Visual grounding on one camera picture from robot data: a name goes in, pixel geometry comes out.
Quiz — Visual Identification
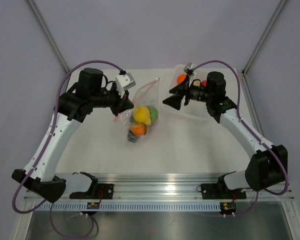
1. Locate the orange toy fruit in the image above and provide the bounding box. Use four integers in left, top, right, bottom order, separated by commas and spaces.
177, 74, 187, 85

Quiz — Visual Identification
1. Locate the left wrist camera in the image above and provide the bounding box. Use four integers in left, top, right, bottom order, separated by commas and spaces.
115, 72, 136, 98

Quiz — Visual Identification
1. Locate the black toy avocado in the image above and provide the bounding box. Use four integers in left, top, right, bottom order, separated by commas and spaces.
127, 131, 140, 143

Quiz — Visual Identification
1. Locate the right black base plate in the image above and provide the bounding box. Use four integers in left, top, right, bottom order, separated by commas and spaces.
199, 183, 247, 200

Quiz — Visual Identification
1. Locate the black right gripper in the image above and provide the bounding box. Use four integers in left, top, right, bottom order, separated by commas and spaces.
163, 74, 214, 111

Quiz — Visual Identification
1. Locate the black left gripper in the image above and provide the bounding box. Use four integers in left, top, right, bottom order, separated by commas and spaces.
90, 82, 135, 117

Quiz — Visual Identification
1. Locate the white slotted cable duct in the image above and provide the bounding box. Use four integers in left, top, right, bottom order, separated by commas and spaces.
38, 201, 221, 212

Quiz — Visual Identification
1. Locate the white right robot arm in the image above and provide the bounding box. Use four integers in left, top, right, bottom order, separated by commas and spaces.
162, 71, 289, 198

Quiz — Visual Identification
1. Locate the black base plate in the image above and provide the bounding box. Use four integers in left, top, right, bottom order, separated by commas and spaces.
69, 183, 115, 200
199, 183, 247, 200

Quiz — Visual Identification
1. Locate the clear zip top bag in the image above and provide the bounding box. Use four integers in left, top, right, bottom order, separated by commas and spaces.
113, 78, 160, 143

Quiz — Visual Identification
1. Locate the green toy watermelon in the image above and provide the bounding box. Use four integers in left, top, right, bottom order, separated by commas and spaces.
147, 105, 159, 124

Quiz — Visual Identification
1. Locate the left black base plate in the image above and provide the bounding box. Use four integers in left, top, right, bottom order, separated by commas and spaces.
69, 183, 115, 200

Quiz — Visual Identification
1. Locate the left circuit board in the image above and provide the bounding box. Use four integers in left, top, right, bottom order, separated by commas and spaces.
87, 202, 100, 210

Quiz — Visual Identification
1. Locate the right circuit board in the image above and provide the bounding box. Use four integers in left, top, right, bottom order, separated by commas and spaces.
220, 202, 237, 214

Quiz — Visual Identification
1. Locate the red toy tomato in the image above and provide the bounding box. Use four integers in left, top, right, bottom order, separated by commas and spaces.
201, 80, 207, 86

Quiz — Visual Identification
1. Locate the pale yellow toy pear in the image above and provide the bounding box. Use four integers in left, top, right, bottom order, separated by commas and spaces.
193, 80, 201, 86

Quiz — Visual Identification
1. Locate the aluminium frame rail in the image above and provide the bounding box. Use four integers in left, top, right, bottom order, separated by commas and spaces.
23, 172, 295, 202

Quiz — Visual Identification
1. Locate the orange toy peach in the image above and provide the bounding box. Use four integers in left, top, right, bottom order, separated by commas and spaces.
130, 122, 147, 137

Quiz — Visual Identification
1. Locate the circuit board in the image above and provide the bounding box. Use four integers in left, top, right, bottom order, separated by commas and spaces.
220, 202, 237, 214
87, 202, 100, 210

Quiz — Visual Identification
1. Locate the yellow toy lemon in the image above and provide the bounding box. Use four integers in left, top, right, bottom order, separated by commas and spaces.
133, 106, 151, 125

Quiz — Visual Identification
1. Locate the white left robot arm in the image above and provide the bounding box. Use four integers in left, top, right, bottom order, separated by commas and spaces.
12, 68, 136, 203

